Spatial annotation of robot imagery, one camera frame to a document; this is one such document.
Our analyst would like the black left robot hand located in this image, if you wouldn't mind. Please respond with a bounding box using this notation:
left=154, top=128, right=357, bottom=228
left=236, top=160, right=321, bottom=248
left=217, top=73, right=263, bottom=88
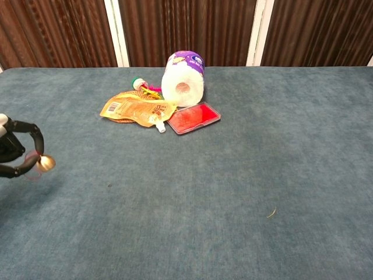
left=0, top=113, right=45, bottom=179

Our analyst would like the gold bell with red string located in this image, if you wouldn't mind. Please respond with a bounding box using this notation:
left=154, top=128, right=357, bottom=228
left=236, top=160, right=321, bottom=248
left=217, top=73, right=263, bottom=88
left=23, top=150, right=57, bottom=179

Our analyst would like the orange spout pouch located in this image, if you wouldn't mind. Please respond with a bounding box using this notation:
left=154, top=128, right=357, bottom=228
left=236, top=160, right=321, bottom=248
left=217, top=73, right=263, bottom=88
left=99, top=96, right=177, bottom=134

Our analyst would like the feathered shuttlecock toy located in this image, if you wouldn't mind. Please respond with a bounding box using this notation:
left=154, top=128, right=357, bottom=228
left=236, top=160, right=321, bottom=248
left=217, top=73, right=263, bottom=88
left=130, top=76, right=163, bottom=96

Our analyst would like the blue-grey table cloth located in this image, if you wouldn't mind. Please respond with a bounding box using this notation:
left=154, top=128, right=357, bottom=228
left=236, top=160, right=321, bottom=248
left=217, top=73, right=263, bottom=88
left=0, top=66, right=373, bottom=280

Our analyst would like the toilet paper roll purple wrapper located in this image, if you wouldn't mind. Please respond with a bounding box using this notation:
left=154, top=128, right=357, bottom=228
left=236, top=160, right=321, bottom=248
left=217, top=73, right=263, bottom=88
left=161, top=50, right=206, bottom=107

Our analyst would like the red ink pad case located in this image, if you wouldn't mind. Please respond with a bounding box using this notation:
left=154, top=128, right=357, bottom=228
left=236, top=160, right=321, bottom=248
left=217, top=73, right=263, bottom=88
left=167, top=101, right=221, bottom=137

